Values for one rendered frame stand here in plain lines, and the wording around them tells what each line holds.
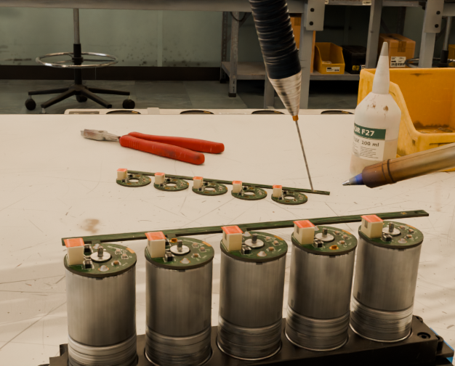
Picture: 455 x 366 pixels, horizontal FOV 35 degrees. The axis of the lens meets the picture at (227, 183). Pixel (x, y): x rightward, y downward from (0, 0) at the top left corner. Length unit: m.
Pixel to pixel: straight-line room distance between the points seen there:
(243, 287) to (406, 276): 0.06
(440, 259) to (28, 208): 0.25
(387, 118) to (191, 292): 0.31
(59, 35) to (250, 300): 4.45
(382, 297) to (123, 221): 0.21
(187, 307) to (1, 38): 4.50
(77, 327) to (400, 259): 0.12
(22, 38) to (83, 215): 4.27
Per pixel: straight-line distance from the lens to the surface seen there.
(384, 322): 0.29
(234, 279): 0.26
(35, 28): 4.69
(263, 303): 0.26
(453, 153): 0.24
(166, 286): 0.25
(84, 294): 0.25
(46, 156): 0.58
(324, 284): 0.27
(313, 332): 0.28
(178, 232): 0.27
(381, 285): 0.28
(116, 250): 0.26
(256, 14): 0.22
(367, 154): 0.54
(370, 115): 0.53
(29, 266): 0.40
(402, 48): 4.53
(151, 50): 4.69
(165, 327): 0.26
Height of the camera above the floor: 0.92
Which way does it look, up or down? 19 degrees down
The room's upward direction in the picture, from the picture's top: 2 degrees clockwise
